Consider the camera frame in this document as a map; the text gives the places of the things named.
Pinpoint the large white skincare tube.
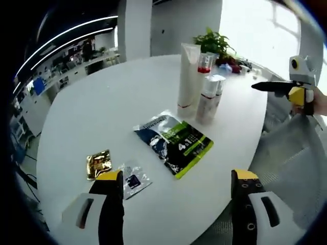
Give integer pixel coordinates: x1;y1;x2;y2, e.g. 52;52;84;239
177;42;202;117

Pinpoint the red collar skincare pump bottle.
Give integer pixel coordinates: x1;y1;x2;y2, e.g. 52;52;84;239
197;52;215;75

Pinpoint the gold foil skincare sachet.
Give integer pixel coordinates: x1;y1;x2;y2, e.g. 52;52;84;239
85;149;113;181

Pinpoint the person's right hand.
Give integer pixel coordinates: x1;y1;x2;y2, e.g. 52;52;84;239
313;88;327;116

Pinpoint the dark bundle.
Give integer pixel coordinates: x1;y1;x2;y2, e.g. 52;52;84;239
239;59;254;70

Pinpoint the ceiling light strip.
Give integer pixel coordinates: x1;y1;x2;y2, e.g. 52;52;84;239
14;15;120;77
12;27;114;95

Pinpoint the red cloth bundle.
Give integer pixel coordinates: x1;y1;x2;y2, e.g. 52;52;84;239
216;55;243;75

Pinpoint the dark green skincare sachet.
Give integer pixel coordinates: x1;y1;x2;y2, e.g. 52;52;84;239
132;109;215;180

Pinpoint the blue box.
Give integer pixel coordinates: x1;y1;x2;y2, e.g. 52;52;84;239
32;76;45;96

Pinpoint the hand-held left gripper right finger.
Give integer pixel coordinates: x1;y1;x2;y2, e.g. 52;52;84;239
231;168;294;245

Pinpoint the grey mesh office chair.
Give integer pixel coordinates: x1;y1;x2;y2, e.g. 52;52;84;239
258;109;325;230

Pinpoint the white clear cap skincare bottle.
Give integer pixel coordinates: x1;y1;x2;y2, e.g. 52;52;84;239
214;76;227;109
195;75;221;124

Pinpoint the long white office counter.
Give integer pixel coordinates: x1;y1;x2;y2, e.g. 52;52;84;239
15;52;121;138

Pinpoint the clear plastic sachet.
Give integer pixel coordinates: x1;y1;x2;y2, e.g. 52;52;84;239
119;159;153;200

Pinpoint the potted green plant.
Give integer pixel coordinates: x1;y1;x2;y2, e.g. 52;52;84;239
192;27;237;59

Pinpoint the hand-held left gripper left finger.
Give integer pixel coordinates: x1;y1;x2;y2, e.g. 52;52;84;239
61;169;125;245

